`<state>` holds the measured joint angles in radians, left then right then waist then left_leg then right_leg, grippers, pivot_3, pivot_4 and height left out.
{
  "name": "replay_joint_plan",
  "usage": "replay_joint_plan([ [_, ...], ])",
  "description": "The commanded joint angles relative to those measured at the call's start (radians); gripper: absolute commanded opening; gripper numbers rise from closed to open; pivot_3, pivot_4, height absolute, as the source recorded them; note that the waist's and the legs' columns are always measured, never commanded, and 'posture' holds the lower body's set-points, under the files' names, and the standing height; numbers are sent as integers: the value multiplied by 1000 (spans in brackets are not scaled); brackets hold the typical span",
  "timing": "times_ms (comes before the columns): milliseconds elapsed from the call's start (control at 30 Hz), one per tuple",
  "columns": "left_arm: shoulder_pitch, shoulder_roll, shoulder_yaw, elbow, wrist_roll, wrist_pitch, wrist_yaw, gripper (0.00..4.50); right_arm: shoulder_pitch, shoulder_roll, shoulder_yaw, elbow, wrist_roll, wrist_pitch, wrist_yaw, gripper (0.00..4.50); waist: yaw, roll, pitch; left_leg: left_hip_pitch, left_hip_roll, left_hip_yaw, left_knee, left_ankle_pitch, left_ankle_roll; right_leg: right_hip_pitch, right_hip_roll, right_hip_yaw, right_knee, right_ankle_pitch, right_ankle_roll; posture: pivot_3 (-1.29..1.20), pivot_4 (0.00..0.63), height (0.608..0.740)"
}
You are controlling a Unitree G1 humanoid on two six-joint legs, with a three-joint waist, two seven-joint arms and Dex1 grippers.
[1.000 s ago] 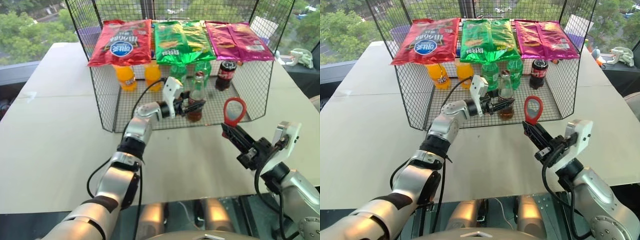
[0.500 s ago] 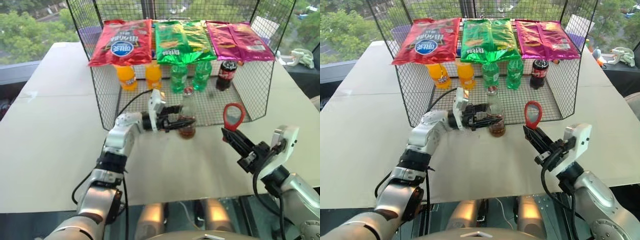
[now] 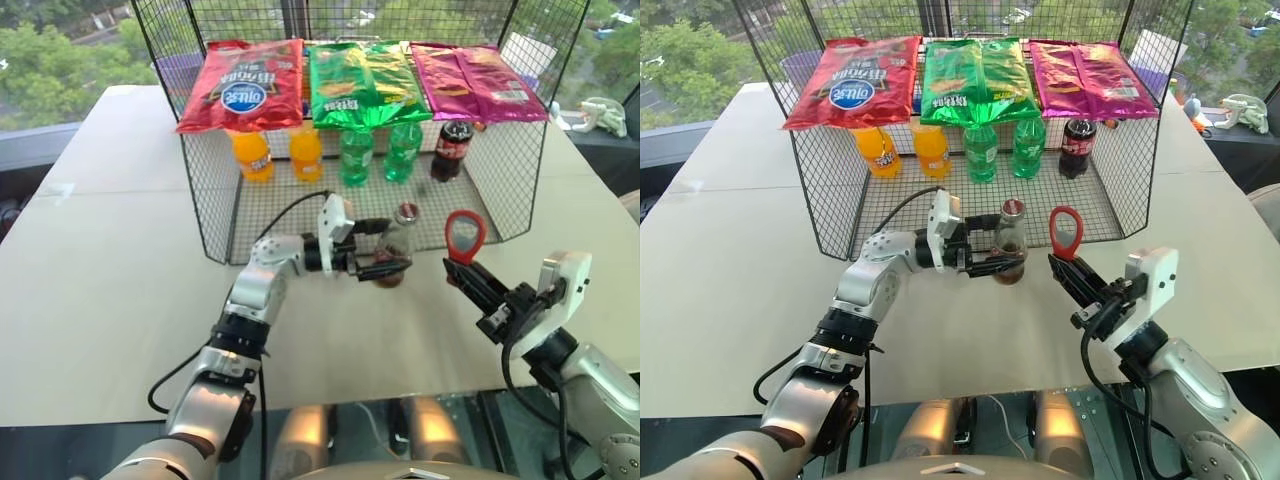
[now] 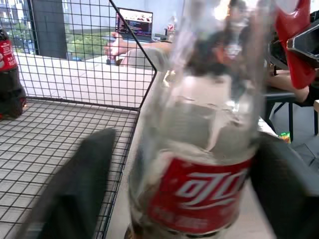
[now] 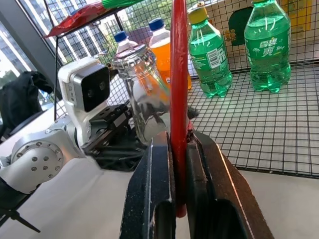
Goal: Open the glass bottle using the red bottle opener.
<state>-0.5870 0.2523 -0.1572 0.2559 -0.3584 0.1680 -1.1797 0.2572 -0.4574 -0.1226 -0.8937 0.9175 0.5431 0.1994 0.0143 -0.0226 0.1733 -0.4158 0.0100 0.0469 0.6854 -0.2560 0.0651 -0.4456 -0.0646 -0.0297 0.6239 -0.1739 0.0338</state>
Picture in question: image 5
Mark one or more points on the green arch wall sign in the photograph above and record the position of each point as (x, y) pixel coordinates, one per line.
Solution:
(239, 25)

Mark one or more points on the green snack package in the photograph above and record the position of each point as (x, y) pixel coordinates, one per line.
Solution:
(117, 3)

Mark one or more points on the orange soda bottle blue cap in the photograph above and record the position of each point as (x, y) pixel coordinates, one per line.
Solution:
(160, 47)

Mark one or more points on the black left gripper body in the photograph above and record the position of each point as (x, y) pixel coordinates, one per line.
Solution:
(109, 124)

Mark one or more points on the green soda bottle yellow cap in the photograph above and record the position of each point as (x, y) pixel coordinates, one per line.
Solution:
(209, 62)

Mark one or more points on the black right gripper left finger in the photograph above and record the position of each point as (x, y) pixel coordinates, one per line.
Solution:
(147, 189)

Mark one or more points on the clear plastic bottle blue cap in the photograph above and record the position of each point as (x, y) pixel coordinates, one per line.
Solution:
(124, 42)

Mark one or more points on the red snack bag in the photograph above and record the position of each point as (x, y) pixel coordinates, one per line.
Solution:
(74, 18)

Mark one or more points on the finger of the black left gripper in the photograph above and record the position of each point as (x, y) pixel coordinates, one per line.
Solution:
(192, 112)
(119, 156)

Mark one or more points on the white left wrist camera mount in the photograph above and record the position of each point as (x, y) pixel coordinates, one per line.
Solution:
(84, 84)

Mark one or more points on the black cloth-covered chair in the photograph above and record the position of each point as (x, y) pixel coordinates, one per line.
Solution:
(20, 99)

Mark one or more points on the clear glass bottle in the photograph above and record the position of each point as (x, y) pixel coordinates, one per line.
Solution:
(144, 104)

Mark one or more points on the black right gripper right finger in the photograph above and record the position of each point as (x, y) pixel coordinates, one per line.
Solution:
(219, 189)

